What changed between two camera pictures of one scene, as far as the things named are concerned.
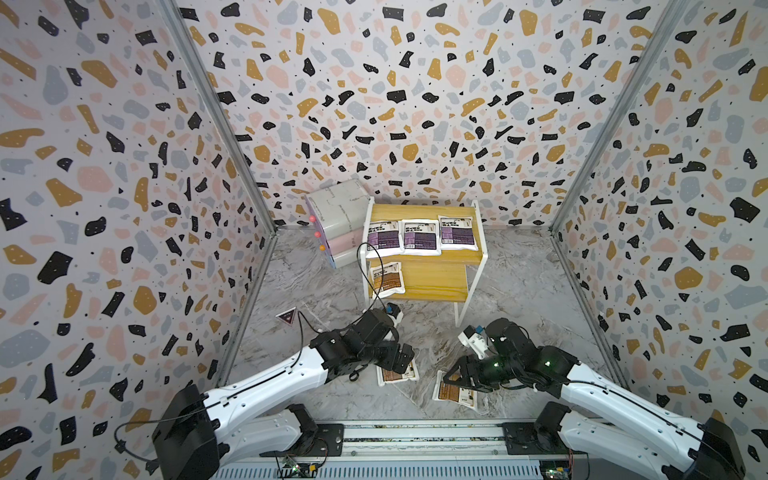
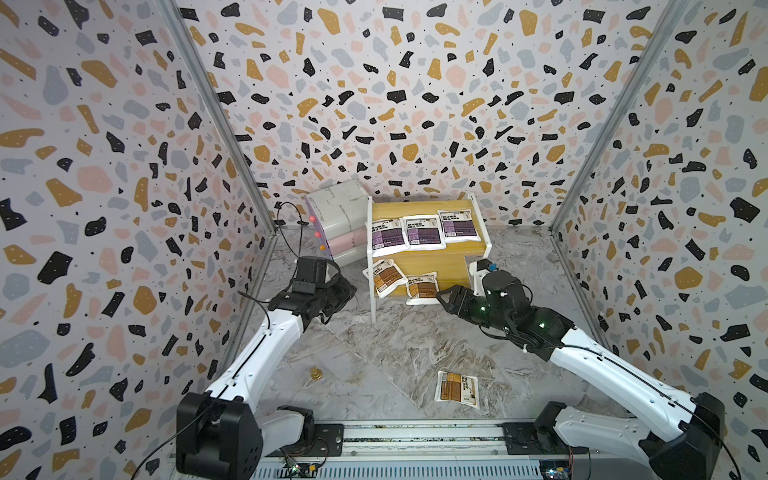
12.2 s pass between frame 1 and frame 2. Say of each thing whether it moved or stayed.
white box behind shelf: stayed
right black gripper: moved
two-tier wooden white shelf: stayed
